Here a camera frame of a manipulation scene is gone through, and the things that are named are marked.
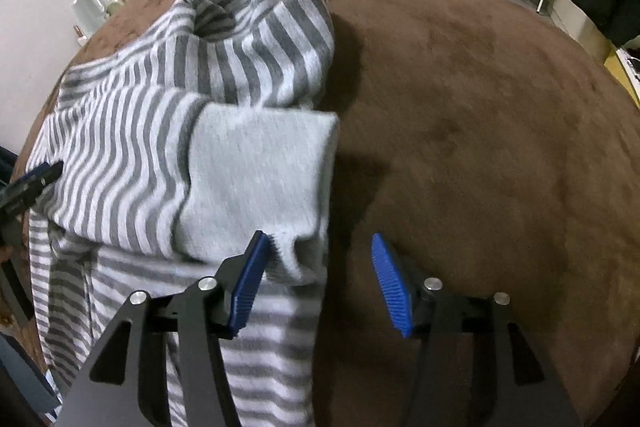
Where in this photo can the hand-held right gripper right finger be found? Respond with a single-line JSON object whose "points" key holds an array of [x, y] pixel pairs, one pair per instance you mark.
{"points": [[392, 287]]}

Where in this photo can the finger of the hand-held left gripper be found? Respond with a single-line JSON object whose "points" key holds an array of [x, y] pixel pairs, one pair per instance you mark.
{"points": [[35, 182]]}

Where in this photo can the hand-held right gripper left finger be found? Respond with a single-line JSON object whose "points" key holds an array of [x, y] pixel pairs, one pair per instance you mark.
{"points": [[247, 287]]}

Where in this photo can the grey striped hoodie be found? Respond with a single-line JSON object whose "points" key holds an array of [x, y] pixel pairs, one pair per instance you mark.
{"points": [[125, 132]]}

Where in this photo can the pale green kettle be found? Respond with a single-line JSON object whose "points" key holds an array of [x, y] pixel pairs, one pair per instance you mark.
{"points": [[89, 12]]}

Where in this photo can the yellow nightstand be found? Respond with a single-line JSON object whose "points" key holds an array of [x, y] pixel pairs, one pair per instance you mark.
{"points": [[617, 74]]}

